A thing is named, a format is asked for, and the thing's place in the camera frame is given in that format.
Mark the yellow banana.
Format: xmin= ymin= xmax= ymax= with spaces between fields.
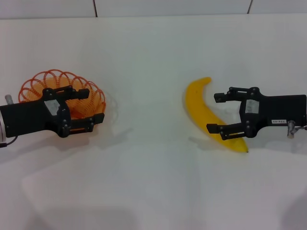
xmin=183 ymin=76 xmax=249 ymax=154

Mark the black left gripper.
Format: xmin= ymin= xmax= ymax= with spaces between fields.
xmin=0 ymin=85 xmax=106 ymax=139

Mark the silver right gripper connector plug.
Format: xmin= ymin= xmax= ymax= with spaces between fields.
xmin=287 ymin=119 xmax=296 ymax=140

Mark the orange plastic wire basket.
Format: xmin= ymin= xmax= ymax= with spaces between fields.
xmin=18 ymin=69 xmax=107 ymax=132

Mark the grey left gripper cable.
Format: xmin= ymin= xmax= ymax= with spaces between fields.
xmin=0 ymin=136 xmax=19 ymax=148

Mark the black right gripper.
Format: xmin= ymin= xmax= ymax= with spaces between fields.
xmin=206 ymin=86 xmax=307 ymax=141

